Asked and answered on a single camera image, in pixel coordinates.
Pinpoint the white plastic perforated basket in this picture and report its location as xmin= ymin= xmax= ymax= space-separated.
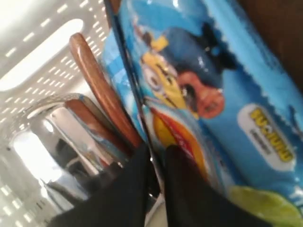
xmin=0 ymin=0 xmax=166 ymax=227

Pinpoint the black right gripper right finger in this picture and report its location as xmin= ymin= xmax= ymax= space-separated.
xmin=164 ymin=144 xmax=247 ymax=227

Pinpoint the shiny steel cup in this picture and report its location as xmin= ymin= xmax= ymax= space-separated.
xmin=25 ymin=93 xmax=132 ymax=203

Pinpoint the brown round plate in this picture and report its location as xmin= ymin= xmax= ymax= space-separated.
xmin=238 ymin=0 xmax=303 ymax=91

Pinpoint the brown wooden spoon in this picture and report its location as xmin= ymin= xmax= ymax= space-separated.
xmin=69 ymin=33 xmax=143 ymax=148

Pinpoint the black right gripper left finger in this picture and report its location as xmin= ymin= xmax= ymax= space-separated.
xmin=49 ymin=144 xmax=150 ymax=227

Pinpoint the silver table knife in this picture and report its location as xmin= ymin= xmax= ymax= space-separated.
xmin=104 ymin=0 xmax=165 ymax=193

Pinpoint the blue chips snack bag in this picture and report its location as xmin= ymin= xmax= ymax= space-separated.
xmin=115 ymin=0 xmax=303 ymax=227

